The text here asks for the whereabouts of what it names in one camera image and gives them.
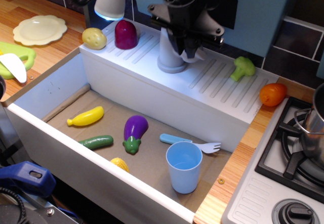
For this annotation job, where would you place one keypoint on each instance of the cream scalloped plate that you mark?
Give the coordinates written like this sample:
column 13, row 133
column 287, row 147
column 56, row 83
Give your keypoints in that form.
column 39, row 30

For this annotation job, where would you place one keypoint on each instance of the yellow toy potato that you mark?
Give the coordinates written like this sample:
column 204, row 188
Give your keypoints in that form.
column 94, row 38

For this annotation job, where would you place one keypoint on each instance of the blue clamp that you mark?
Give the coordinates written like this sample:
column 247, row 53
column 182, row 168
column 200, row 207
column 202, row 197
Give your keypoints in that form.
column 28, row 177

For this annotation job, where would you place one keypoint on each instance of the purple toy eggplant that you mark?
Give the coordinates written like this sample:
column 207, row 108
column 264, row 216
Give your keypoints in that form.
column 135, row 127

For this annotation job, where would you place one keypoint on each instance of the orange toy fruit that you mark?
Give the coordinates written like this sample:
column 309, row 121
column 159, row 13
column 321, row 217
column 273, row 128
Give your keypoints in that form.
column 272, row 94

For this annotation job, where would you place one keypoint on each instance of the grey toy faucet with lever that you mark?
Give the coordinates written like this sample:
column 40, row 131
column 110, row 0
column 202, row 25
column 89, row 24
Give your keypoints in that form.
column 169, row 61

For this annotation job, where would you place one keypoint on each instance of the steel pot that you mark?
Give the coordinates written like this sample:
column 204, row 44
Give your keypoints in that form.
column 310, row 121

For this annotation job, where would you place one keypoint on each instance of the green toy broccoli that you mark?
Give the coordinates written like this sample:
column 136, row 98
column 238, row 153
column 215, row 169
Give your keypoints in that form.
column 243, row 67

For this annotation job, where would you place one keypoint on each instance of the yellow toy banana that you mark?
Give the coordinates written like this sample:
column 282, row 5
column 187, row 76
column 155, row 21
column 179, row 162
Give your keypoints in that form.
column 87, row 118

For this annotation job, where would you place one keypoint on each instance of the white toy knife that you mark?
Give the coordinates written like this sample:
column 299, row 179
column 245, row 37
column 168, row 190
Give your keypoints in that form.
column 15, row 66

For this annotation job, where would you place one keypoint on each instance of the dark red toy vegetable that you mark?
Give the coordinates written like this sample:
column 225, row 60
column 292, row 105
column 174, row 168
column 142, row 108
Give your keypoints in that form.
column 126, row 36

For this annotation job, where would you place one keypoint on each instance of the black stove knob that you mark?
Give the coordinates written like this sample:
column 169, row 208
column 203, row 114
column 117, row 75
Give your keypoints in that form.
column 292, row 211

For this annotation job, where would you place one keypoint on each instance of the black stove grate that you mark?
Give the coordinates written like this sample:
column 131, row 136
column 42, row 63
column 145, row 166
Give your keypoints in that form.
column 283, row 159

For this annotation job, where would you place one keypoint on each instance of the yellow toy corn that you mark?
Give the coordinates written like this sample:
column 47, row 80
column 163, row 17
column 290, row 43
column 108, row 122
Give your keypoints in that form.
column 120, row 163

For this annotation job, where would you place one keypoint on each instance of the white toy sink basin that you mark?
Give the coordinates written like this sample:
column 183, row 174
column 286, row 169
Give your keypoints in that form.
column 202, row 101

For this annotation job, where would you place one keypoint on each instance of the light blue plastic cup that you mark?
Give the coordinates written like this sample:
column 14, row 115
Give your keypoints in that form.
column 184, row 161

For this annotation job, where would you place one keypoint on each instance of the grey toy stove top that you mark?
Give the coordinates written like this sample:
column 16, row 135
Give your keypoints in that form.
column 256, row 195

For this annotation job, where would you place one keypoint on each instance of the green toy cucumber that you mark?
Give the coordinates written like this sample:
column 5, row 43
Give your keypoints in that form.
column 97, row 142

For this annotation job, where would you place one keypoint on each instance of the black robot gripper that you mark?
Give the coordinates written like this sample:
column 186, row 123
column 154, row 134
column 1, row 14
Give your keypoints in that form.
column 188, row 24

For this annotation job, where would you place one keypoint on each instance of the green cutting board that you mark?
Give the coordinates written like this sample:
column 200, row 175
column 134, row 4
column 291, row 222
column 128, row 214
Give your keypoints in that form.
column 26, row 55

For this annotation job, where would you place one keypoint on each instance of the light blue wall box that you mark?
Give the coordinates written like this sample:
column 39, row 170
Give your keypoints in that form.
column 249, row 25

